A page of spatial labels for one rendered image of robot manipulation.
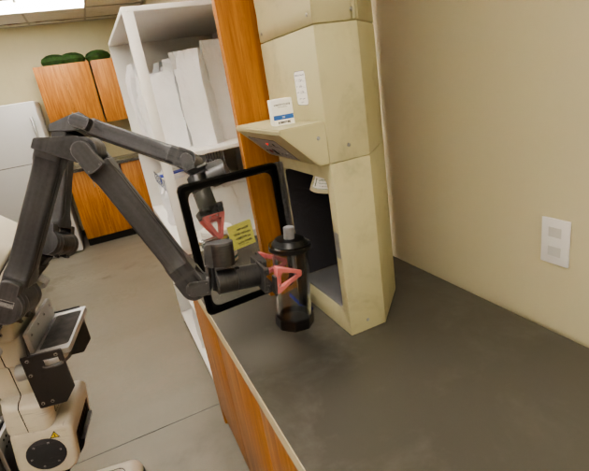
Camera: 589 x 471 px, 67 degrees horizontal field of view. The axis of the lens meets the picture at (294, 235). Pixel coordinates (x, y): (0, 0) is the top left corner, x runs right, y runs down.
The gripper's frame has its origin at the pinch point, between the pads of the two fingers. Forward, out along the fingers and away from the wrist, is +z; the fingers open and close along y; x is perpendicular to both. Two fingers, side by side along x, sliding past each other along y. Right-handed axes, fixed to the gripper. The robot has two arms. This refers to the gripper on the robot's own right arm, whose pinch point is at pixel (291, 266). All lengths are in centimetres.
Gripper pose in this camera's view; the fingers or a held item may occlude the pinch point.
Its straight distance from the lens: 113.3
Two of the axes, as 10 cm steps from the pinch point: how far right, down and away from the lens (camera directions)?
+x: 0.5, 9.5, 3.1
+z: 9.1, -1.7, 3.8
